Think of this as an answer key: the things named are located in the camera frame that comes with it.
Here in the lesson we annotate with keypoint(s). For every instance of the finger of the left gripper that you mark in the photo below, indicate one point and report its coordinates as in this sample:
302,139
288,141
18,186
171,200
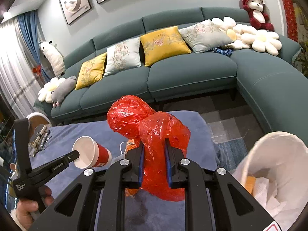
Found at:
21,144
60,164

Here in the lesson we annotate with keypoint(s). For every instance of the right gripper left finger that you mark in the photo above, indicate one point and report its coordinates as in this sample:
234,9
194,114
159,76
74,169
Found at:
95,200

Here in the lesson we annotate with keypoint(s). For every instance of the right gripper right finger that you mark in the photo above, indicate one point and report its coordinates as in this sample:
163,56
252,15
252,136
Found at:
214,200

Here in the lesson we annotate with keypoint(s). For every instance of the orange waffle wafer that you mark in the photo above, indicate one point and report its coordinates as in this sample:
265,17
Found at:
249,184

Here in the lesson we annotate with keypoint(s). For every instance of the red paper cup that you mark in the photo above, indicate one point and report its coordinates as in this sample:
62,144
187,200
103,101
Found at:
91,154

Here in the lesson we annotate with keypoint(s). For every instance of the white paper towel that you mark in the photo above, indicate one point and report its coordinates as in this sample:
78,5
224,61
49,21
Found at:
265,193

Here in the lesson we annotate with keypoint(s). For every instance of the orange plastic bag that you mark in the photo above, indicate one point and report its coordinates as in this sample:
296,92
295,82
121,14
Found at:
133,175

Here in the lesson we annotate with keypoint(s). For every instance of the red plastic bag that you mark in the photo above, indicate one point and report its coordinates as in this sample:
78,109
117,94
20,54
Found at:
134,119

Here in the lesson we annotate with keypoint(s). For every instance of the white trash bag bin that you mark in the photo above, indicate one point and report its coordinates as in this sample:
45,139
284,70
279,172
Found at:
282,157

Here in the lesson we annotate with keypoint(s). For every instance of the person's left hand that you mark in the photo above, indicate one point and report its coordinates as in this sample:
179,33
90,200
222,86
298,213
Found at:
22,214

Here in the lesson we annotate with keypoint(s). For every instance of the round tray with items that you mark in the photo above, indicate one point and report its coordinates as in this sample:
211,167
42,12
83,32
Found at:
39,132

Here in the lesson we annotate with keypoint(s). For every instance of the white flower pillow left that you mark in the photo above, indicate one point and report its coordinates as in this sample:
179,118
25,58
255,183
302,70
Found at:
45,94

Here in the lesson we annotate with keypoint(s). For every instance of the white flower pillow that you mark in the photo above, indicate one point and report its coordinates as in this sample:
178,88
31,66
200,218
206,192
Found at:
226,25
45,94
247,37

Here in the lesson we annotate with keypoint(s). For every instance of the white sheer curtain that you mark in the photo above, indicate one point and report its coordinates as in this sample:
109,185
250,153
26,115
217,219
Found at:
19,86

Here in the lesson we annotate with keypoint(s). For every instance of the grey mouse plush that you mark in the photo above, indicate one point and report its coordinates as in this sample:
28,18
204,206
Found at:
63,90

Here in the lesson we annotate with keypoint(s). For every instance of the blue patterned floor rug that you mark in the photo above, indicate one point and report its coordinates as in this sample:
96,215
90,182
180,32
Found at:
229,154

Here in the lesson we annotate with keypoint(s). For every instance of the white panda plush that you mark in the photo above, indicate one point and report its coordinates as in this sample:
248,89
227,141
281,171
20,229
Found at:
54,57

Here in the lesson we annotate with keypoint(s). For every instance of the yellow cushion far left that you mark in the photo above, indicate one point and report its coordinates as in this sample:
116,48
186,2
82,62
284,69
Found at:
91,71

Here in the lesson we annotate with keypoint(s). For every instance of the blue curtain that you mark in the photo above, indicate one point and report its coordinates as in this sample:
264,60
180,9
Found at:
28,26

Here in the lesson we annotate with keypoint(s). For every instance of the grey embroidered cushion left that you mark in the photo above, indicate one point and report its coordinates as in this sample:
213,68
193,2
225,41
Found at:
123,56

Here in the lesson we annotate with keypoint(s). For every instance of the grey embroidered cushion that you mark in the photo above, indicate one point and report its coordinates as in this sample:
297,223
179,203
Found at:
123,56
204,36

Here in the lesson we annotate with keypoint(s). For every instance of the framed picture left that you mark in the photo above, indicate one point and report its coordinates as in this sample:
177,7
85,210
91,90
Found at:
73,9

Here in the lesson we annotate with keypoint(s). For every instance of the blue beaded item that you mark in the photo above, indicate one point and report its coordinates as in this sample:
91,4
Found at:
226,52

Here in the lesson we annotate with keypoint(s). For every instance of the dark green curved sofa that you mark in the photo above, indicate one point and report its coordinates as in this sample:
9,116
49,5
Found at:
274,89

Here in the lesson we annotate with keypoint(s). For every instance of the yellow embroidered cushion centre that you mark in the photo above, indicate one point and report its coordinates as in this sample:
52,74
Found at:
162,44

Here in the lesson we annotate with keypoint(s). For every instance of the potted flower plants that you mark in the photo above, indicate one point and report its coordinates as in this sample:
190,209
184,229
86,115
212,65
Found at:
301,62

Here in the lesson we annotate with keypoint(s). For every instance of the grey embroidered cushion right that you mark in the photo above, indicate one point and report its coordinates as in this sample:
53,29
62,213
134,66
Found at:
204,36

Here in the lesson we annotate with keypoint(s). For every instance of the white flower pillow lower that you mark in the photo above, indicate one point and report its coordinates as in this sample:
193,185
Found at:
247,37

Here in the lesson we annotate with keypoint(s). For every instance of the white flower pillow upper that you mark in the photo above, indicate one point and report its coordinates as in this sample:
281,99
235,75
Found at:
226,25

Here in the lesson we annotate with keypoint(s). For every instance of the red firecracker decoration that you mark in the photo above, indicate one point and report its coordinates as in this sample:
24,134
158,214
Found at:
292,30

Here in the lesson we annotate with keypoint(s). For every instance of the red white teddy bear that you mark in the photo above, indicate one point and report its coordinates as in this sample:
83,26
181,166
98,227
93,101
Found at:
257,16

